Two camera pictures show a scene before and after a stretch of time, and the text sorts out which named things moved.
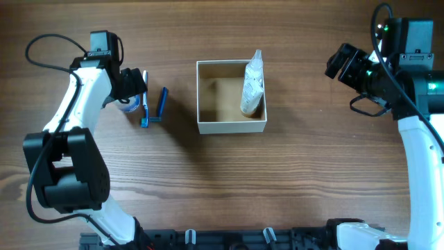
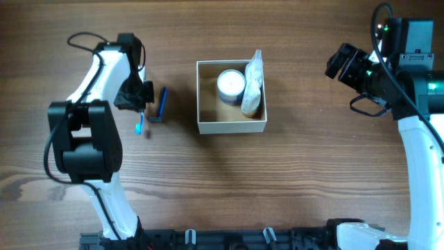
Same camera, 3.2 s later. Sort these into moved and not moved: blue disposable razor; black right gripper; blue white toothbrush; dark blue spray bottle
Moved: blue white toothbrush
Not moved: black right gripper; dark blue spray bottle; blue disposable razor
